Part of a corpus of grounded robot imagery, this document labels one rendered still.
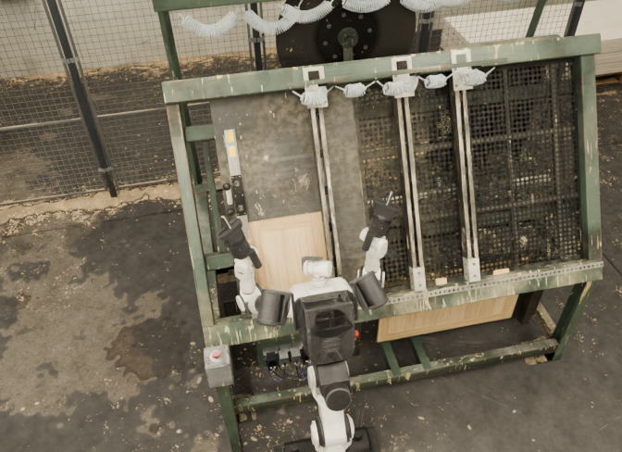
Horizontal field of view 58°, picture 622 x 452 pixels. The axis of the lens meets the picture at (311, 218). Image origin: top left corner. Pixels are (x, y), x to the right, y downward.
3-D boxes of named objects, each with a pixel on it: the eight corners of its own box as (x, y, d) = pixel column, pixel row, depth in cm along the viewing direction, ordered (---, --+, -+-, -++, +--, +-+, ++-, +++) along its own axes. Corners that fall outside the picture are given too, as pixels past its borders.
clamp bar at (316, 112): (328, 302, 294) (337, 317, 271) (299, 70, 274) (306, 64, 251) (346, 298, 296) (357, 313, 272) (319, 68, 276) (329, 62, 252)
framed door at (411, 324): (376, 339, 353) (377, 342, 351) (381, 280, 317) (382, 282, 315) (509, 315, 365) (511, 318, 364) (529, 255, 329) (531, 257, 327)
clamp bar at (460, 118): (460, 279, 305) (480, 291, 281) (442, 54, 284) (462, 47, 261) (478, 276, 306) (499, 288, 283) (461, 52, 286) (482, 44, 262)
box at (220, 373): (210, 390, 272) (205, 369, 260) (208, 369, 281) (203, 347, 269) (234, 385, 274) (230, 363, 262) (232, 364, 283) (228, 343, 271)
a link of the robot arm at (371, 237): (392, 228, 252) (385, 248, 258) (375, 216, 257) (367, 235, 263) (378, 235, 244) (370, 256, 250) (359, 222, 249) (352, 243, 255)
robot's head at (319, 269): (329, 283, 237) (327, 264, 234) (305, 282, 241) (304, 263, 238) (333, 277, 243) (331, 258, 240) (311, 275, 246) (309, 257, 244)
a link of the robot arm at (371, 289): (386, 295, 253) (387, 297, 239) (368, 305, 253) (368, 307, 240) (374, 272, 254) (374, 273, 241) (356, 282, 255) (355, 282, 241)
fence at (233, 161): (251, 316, 289) (252, 319, 285) (223, 130, 273) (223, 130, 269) (261, 314, 290) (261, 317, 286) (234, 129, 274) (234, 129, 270)
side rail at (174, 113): (203, 320, 291) (202, 328, 281) (167, 106, 273) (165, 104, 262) (214, 319, 292) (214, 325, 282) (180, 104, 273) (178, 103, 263)
